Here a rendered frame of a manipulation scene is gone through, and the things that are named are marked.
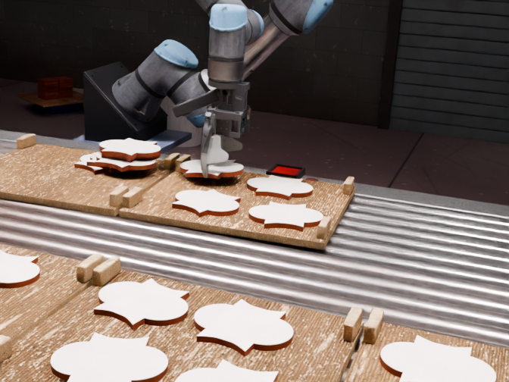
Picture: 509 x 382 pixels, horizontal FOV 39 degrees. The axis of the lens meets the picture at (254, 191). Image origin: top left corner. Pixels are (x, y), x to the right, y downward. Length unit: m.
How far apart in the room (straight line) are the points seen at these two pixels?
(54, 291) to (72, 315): 0.08
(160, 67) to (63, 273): 1.02
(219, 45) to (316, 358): 0.77
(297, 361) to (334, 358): 0.05
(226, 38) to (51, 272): 0.61
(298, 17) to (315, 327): 1.09
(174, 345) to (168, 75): 1.22
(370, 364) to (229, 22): 0.80
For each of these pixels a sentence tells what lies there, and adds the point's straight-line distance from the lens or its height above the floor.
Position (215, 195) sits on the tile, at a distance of 1.50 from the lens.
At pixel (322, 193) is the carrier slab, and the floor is 0.94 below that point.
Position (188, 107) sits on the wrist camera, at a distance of 1.59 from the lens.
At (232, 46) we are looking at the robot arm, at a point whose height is 1.24.
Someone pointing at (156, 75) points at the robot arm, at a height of 1.07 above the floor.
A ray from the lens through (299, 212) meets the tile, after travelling 1.43.
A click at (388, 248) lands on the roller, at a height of 0.92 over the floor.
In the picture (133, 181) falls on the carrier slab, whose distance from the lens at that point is 1.61.
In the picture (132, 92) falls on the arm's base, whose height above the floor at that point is 1.02.
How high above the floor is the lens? 1.44
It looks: 19 degrees down
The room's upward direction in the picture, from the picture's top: 3 degrees clockwise
